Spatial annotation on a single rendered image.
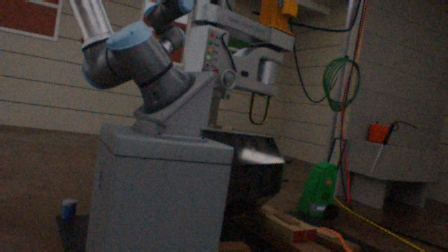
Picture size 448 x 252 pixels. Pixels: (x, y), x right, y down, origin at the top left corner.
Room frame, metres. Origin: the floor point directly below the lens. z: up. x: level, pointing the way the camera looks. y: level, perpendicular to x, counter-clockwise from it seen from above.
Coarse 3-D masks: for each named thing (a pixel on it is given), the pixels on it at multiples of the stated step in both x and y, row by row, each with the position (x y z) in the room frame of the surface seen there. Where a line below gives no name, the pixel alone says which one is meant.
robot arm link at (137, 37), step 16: (128, 32) 1.11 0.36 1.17; (144, 32) 1.14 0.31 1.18; (112, 48) 1.13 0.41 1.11; (128, 48) 1.11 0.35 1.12; (144, 48) 1.13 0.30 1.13; (160, 48) 1.18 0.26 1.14; (112, 64) 1.18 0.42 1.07; (128, 64) 1.15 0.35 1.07; (144, 64) 1.14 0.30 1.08; (160, 64) 1.17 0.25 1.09; (128, 80) 1.25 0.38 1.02; (144, 80) 1.17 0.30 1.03
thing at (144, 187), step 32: (128, 128) 1.26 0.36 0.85; (96, 160) 1.34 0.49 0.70; (128, 160) 1.02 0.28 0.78; (160, 160) 1.07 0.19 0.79; (192, 160) 1.12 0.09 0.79; (224, 160) 1.17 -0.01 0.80; (96, 192) 1.24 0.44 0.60; (128, 192) 1.03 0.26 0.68; (160, 192) 1.07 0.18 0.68; (192, 192) 1.12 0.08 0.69; (224, 192) 1.18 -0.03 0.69; (96, 224) 1.16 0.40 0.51; (128, 224) 1.03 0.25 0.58; (160, 224) 1.08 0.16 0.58; (192, 224) 1.13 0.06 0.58
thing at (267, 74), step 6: (264, 60) 2.92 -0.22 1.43; (258, 66) 2.94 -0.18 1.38; (264, 66) 2.91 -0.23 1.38; (270, 66) 2.91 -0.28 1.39; (276, 66) 2.96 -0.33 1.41; (258, 72) 2.93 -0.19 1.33; (264, 72) 2.91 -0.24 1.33; (270, 72) 2.91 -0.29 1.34; (258, 78) 2.92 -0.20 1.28; (264, 78) 2.91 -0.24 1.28; (270, 78) 2.92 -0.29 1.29; (270, 84) 2.94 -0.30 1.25
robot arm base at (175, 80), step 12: (168, 72) 1.19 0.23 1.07; (180, 72) 1.23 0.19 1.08; (144, 84) 1.18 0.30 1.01; (156, 84) 1.17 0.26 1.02; (168, 84) 1.18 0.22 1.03; (180, 84) 1.20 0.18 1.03; (144, 96) 1.21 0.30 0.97; (156, 96) 1.19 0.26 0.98; (168, 96) 1.18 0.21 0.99; (156, 108) 1.20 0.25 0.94
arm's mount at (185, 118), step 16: (192, 80) 1.24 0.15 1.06; (208, 80) 1.18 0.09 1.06; (192, 96) 1.16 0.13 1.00; (208, 96) 1.20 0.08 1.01; (144, 112) 1.24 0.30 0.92; (160, 112) 1.16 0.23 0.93; (176, 112) 1.14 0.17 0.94; (192, 112) 1.17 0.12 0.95; (208, 112) 1.20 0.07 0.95; (144, 128) 1.21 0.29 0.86; (160, 128) 1.13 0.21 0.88; (176, 128) 1.14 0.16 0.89; (192, 128) 1.17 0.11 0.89
